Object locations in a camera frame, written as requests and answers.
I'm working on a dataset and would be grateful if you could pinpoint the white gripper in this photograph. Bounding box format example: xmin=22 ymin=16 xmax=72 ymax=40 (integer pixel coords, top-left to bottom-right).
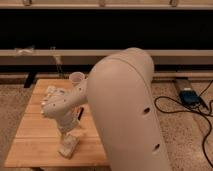
xmin=56 ymin=115 xmax=80 ymax=145

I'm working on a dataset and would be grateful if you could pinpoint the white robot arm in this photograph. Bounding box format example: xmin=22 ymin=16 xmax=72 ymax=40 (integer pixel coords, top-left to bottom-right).
xmin=42 ymin=48 xmax=172 ymax=171

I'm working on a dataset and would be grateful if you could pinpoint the wooden table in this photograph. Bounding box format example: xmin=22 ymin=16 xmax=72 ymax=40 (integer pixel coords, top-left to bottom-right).
xmin=5 ymin=79 xmax=108 ymax=168

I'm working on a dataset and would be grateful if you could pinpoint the dark chocolate bar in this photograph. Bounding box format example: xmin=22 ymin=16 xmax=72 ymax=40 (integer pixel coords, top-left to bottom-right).
xmin=78 ymin=107 xmax=84 ymax=120

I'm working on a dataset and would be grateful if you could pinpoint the white squeeze tube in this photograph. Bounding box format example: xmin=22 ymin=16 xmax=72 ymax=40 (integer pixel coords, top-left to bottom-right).
xmin=41 ymin=86 xmax=57 ymax=119

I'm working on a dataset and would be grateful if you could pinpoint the clear plastic cup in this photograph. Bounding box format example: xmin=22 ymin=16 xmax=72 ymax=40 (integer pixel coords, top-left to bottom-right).
xmin=69 ymin=72 xmax=85 ymax=86

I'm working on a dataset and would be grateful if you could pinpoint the blue power adapter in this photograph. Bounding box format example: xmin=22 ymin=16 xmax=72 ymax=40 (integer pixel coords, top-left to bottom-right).
xmin=179 ymin=90 xmax=199 ymax=106

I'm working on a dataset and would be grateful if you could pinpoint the grey wall rail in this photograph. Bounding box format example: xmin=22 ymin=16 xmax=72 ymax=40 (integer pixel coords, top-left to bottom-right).
xmin=0 ymin=48 xmax=213 ymax=65

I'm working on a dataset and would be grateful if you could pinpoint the black cable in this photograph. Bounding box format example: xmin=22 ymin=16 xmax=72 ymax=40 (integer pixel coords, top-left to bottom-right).
xmin=153 ymin=79 xmax=213 ymax=169

